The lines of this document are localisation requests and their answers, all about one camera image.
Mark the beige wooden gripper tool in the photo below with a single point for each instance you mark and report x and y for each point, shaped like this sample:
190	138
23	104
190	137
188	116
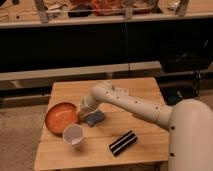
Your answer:
81	112

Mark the orange ceramic bowl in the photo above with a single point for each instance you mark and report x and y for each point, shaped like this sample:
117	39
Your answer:
60	116

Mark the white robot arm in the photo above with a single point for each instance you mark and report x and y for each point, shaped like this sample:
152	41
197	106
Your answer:
189	123

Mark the blue sponge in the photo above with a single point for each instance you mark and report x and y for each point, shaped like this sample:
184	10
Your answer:
94	118

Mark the white paper cup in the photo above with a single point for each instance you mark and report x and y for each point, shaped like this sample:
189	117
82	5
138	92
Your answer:
73	135

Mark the white plastic bottle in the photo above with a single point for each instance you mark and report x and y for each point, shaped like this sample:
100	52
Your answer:
119	89

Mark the black white striped block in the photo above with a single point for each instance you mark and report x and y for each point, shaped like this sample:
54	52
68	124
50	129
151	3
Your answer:
122	143

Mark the wooden folding table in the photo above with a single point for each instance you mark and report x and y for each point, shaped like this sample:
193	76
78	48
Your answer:
151	146

